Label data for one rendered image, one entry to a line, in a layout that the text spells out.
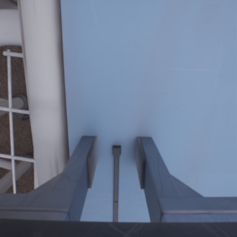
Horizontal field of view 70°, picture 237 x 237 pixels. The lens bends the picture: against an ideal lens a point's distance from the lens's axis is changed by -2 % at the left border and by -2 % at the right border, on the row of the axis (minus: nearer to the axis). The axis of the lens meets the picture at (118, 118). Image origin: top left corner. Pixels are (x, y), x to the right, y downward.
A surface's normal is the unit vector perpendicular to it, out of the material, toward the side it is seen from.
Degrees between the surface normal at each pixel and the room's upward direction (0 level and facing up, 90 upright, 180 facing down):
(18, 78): 0
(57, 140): 42
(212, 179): 3
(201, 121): 3
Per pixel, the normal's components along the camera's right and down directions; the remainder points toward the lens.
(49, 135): 0.29, 0.26
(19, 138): -0.05, 0.27
